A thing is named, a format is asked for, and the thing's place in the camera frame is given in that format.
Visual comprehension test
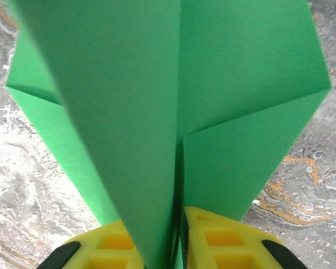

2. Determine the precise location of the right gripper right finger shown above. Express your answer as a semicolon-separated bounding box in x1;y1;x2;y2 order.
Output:
183;206;307;269

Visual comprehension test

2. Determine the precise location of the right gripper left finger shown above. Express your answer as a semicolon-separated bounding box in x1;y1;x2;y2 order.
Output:
43;220;145;269

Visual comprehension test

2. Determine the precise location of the green square paper sheet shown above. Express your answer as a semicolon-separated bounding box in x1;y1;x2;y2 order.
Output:
6;0;332;269

